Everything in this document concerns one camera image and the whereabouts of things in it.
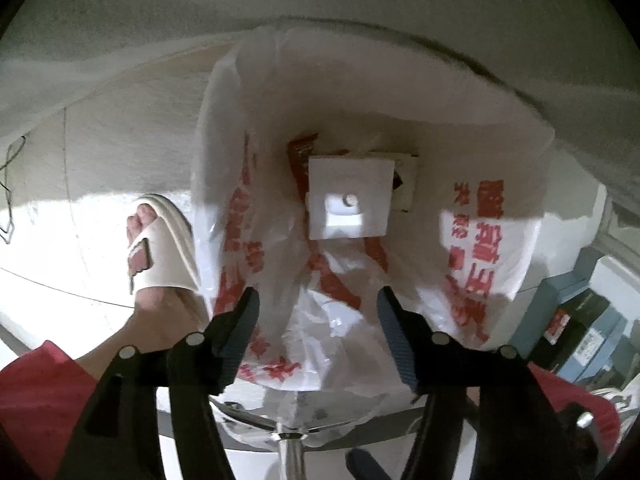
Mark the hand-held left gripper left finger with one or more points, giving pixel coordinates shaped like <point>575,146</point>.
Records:
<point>232,345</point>

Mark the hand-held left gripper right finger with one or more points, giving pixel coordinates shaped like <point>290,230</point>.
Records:
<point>400,355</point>

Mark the white plastic bag red print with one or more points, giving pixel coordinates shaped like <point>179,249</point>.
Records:
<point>325,310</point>

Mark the white box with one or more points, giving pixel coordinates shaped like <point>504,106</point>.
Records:
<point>347,180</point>

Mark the small red packet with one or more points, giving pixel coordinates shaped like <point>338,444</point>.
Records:
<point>302,160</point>

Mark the person's left foot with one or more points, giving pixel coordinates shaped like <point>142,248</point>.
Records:
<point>155,315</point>

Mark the white slipper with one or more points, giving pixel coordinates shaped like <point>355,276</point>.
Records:
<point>165,255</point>

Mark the chrome chair base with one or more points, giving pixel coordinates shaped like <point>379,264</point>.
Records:
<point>295,452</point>

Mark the person's red pants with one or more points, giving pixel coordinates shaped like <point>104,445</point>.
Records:
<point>35,410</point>

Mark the blue cardboard box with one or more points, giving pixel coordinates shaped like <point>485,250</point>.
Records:
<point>600,280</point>

